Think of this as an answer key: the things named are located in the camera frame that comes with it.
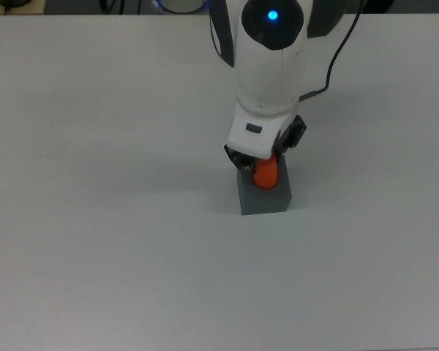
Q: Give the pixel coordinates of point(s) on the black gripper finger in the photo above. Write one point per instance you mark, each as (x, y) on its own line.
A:
(290, 135)
(241, 162)

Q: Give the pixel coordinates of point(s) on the orange cylinder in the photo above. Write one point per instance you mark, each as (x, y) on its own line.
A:
(265, 175)

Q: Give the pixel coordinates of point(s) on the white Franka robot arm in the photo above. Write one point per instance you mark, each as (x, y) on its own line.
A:
(267, 73)

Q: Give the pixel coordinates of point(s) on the grey block with round hole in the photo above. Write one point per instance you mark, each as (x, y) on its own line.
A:
(263, 203)

